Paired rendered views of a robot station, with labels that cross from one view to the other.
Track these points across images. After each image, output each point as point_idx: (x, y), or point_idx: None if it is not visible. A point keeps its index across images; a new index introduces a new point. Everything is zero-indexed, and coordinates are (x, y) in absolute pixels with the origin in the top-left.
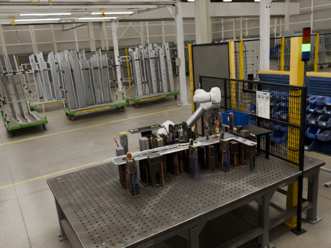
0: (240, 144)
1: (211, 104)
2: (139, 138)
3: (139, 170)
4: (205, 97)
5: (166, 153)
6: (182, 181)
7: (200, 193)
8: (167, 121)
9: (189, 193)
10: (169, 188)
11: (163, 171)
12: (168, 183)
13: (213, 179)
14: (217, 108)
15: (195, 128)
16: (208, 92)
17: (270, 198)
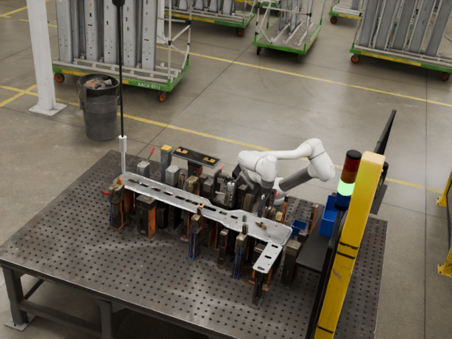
0: (266, 257)
1: (318, 173)
2: (172, 165)
3: None
4: (247, 163)
5: (169, 204)
6: (176, 248)
7: (156, 275)
8: None
9: (150, 266)
10: (149, 245)
11: (168, 221)
12: (162, 238)
13: (201, 272)
14: (263, 189)
15: (247, 195)
16: (258, 159)
17: None
